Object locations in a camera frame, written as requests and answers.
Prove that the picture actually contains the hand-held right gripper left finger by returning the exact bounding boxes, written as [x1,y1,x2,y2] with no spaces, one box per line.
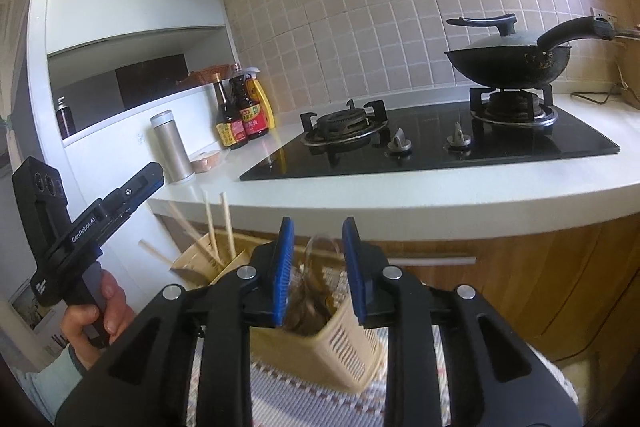
[55,217,296,427]

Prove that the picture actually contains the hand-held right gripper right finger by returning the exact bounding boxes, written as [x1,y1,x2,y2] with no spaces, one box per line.
[341,217,583,427]

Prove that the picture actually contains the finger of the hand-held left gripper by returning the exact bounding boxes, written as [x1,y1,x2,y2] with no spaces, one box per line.
[100,162,166,228]

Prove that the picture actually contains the dark metal spoon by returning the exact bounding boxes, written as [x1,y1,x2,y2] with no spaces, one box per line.
[285,234,351,338]

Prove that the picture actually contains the yellow plastic utensil basket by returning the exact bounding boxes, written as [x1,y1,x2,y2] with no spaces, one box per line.
[170,232,391,393]

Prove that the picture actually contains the person's left forearm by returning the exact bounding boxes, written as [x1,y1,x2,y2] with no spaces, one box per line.
[15,347,86,410]

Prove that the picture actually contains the person's left hand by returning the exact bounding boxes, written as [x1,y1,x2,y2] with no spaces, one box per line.
[60,269,136,363]

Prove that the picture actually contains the steel thermos flask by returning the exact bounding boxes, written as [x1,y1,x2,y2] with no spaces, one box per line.
[151,110,195,184]

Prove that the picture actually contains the small pink box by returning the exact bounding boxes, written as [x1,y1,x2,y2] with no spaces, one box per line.
[189,150,222,172]

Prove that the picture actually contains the dark spray can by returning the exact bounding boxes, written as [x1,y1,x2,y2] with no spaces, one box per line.
[55,97,77,140]

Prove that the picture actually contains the slim soy sauce bottle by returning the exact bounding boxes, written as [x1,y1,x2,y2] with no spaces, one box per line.
[212,74,249,151]

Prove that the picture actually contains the dark sauce bottle red label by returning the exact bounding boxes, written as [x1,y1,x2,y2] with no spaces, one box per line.
[229,66,271,142]

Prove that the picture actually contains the striped woven table mat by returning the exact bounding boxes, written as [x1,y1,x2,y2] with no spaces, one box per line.
[190,267,581,427]

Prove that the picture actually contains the black glass gas stove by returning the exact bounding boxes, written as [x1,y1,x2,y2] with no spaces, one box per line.
[239,99,621,182]

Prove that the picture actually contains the yellow oil bottle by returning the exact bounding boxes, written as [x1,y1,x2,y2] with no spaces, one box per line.
[245,67,276,132]

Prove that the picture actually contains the wooden base cabinet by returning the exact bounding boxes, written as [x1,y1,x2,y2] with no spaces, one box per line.
[155,207,640,358]

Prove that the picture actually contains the black wok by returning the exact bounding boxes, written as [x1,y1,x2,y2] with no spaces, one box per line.
[444,16,640,88]

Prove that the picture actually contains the black power cable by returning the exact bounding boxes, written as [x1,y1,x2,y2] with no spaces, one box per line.
[570,79,628,106]

